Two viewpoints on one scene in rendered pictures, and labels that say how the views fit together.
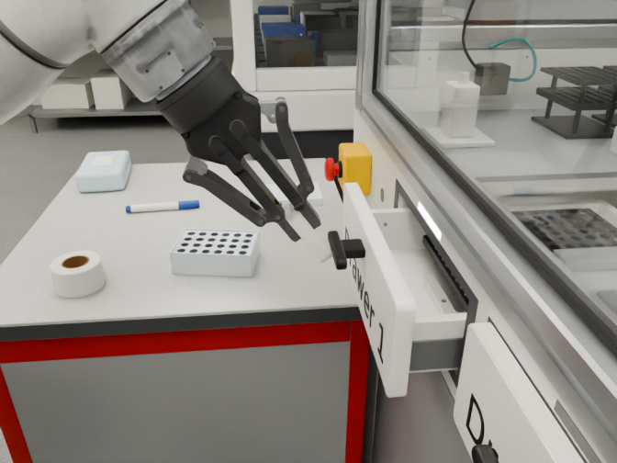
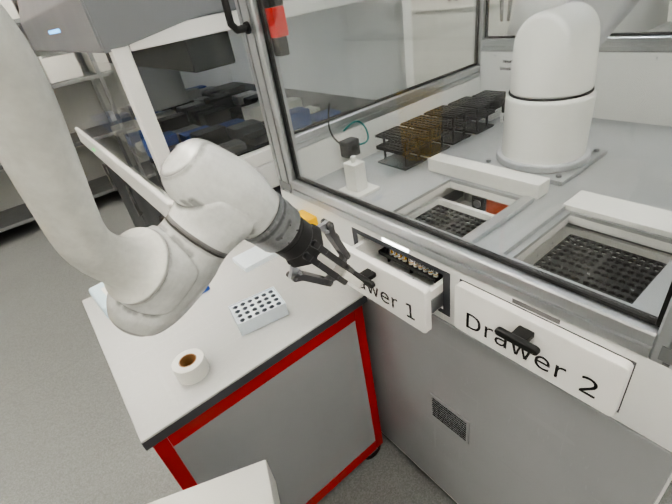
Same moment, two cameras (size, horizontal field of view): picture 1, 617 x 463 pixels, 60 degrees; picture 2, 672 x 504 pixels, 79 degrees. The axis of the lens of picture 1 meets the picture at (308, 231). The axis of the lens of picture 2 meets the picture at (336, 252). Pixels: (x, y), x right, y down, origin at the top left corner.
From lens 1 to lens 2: 0.40 m
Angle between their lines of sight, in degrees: 24
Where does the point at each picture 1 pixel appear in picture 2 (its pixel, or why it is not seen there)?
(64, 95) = not seen: outside the picture
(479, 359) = (468, 297)
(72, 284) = (197, 373)
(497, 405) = (485, 311)
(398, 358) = (427, 314)
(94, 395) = (233, 430)
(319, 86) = not seen: hidden behind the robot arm
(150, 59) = (283, 232)
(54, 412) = (212, 455)
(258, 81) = not seen: hidden behind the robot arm
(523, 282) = (480, 261)
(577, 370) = (521, 285)
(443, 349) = (437, 300)
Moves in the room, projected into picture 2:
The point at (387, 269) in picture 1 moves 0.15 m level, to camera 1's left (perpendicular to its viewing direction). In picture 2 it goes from (402, 278) to (339, 314)
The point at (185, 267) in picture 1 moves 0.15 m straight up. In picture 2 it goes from (249, 328) to (231, 279)
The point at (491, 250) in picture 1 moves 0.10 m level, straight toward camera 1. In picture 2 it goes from (454, 252) to (482, 284)
